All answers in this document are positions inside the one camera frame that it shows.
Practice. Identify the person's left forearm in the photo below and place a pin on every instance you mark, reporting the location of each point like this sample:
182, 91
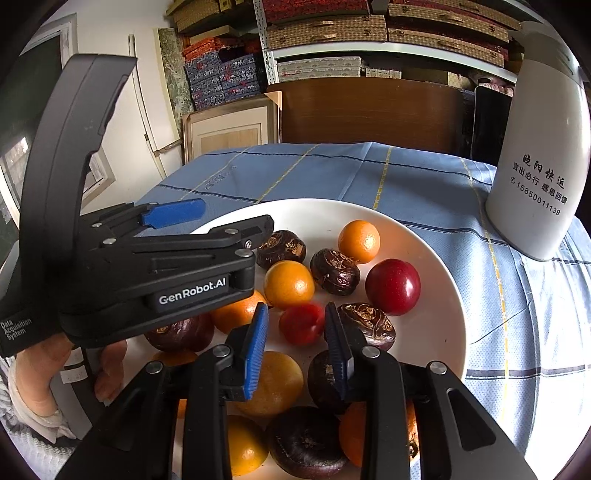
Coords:
41, 423

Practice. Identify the brown water chestnut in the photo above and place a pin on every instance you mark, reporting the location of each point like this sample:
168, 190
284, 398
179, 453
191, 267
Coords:
334, 271
180, 332
307, 445
371, 325
321, 383
280, 248

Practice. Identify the pale patterned flat boxes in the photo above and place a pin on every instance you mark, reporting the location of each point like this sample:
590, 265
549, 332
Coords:
318, 68

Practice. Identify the white oval plate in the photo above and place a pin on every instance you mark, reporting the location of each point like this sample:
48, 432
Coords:
429, 332

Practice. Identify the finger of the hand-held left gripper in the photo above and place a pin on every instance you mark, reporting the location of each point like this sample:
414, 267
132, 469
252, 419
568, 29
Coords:
221, 237
175, 212

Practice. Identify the white printed jug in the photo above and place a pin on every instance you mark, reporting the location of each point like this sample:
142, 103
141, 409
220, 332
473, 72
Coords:
535, 138

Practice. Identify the shelf of patterned boxes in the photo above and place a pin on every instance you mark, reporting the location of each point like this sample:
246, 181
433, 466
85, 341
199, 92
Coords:
323, 30

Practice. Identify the small red tomato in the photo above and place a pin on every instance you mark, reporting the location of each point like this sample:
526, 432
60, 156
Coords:
301, 323

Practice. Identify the white metal shelf rack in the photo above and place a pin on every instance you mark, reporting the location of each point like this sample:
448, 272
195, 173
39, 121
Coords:
323, 50

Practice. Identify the small orange citrus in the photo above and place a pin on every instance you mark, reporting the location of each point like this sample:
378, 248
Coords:
288, 284
178, 357
238, 316
244, 445
358, 241

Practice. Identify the large orange citrus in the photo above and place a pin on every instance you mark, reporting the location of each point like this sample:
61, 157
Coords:
281, 378

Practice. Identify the green marble slab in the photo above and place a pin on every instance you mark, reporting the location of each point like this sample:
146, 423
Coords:
168, 69

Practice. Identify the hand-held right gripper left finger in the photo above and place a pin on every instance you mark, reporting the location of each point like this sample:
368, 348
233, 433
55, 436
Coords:
256, 350

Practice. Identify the stack of blue patterned boxes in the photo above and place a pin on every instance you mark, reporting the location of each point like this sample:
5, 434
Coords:
221, 78

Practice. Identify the blue checked tablecloth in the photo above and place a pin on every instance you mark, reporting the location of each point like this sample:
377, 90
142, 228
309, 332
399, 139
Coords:
415, 184

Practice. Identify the person's left hand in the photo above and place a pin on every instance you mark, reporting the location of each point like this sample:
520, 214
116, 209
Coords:
39, 369

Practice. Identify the stack of red flat boxes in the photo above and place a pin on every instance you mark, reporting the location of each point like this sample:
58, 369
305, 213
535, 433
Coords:
207, 46

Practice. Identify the large red plum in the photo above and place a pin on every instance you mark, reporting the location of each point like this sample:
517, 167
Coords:
392, 286

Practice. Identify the deep orange mandarin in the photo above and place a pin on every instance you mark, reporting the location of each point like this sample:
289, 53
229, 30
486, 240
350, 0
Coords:
351, 434

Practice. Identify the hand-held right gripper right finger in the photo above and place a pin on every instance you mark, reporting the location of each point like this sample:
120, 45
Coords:
334, 350

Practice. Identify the white door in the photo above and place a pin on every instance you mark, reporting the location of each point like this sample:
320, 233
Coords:
152, 101

